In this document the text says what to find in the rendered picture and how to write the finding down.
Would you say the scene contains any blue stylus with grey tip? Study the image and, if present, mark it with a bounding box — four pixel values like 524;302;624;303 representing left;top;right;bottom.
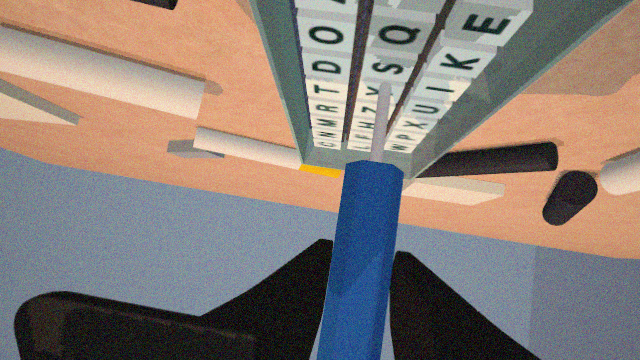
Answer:
316;95;404;360

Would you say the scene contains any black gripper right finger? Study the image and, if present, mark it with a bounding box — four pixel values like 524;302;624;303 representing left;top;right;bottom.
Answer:
389;251;541;360

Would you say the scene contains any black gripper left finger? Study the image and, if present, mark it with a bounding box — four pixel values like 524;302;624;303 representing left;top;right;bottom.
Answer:
13;239;333;360

